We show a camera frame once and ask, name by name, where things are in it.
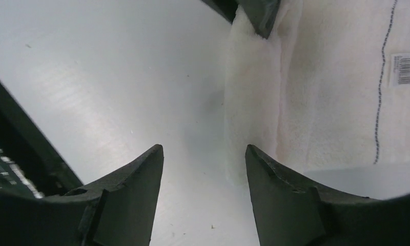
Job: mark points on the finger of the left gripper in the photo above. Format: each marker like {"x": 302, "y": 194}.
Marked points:
{"x": 226, "y": 8}
{"x": 262, "y": 14}

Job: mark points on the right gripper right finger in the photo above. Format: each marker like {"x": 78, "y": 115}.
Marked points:
{"x": 289, "y": 208}

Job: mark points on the cream towel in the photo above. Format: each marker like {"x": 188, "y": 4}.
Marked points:
{"x": 328, "y": 89}

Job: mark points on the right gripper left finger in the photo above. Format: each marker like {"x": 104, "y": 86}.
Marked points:
{"x": 117, "y": 209}

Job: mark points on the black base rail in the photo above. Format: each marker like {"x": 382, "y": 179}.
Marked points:
{"x": 29, "y": 164}

